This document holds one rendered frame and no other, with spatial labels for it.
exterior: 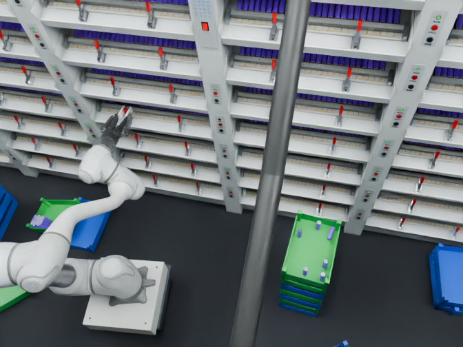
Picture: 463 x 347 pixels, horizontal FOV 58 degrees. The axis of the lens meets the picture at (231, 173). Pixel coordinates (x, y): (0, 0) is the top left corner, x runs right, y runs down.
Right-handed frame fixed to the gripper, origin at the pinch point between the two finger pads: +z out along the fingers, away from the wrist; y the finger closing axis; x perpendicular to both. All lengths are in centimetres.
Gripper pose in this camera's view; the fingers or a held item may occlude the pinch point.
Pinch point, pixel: (125, 112)
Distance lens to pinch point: 206.6
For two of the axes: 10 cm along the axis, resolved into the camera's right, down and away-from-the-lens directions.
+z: 2.4, -7.5, 6.2
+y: 9.7, 1.6, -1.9
